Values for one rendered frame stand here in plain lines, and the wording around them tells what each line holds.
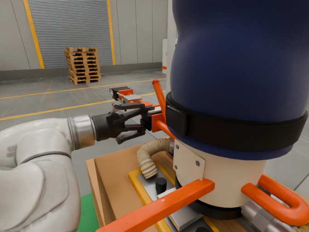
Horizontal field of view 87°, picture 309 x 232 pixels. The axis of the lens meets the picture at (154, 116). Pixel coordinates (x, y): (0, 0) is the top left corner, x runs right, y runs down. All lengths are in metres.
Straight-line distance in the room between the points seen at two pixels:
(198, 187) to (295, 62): 0.21
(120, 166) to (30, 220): 0.27
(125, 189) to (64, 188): 0.17
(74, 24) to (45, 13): 1.14
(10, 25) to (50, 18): 1.54
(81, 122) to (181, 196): 0.31
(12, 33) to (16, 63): 1.18
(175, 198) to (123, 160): 0.32
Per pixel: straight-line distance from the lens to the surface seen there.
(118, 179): 0.51
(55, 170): 0.38
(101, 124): 0.47
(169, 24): 3.58
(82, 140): 0.46
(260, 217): 0.37
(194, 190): 0.29
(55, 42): 9.40
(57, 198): 0.36
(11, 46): 9.54
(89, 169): 1.23
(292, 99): 0.25
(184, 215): 0.37
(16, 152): 0.45
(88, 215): 1.69
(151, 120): 0.50
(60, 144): 0.43
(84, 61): 7.01
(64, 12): 9.56
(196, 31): 0.24
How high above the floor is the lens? 1.30
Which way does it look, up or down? 23 degrees down
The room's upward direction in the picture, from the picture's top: straight up
